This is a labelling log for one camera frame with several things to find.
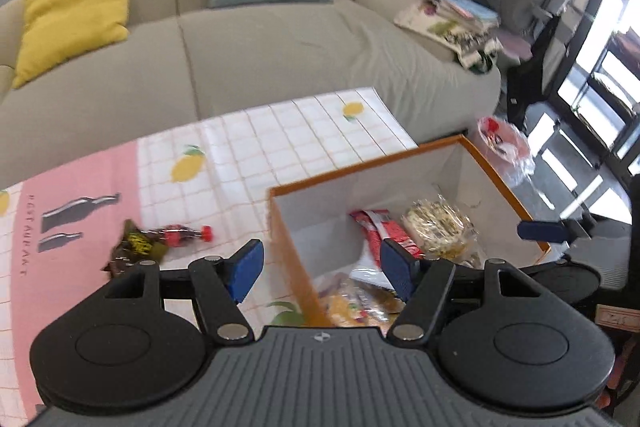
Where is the small cola bottle candy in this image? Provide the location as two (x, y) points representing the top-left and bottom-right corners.
(145, 224), (215, 250)

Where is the yellow pillow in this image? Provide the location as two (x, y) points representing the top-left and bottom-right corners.
(12, 0), (132, 88)

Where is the clear plastic bag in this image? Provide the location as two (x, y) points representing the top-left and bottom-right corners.
(475, 116), (536, 178)

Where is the beige sofa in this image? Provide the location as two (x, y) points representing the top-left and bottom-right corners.
(0, 0), (502, 188)

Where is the clear bag of noodles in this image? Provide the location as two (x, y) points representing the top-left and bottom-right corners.
(400, 197), (478, 258)

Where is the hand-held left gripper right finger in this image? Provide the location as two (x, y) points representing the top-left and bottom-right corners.
(380, 238), (551, 342)

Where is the pile of magazines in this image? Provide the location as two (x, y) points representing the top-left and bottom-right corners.
(395, 0), (503, 72)

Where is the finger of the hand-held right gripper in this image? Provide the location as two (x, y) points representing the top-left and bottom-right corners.
(517, 214), (601, 244)

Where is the dark brown snack packet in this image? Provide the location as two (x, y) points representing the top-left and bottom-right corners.
(102, 219), (168, 275)

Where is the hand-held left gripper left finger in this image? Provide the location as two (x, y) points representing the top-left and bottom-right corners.
(105, 238), (265, 342)

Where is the yellow corn snack packet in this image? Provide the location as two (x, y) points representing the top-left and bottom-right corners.
(320, 282), (406, 328)

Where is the pink white printed tablecloth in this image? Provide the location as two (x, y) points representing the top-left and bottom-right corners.
(0, 87), (418, 423)

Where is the white grey snack packet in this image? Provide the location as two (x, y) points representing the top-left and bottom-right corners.
(350, 266), (392, 290)

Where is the glass door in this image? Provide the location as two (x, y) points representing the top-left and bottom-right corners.
(550, 0), (640, 192)

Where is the orange cardboard box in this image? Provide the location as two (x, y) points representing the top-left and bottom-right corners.
(265, 134), (551, 328)

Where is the red snack packet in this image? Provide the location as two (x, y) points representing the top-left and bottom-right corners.
(349, 208), (421, 258)

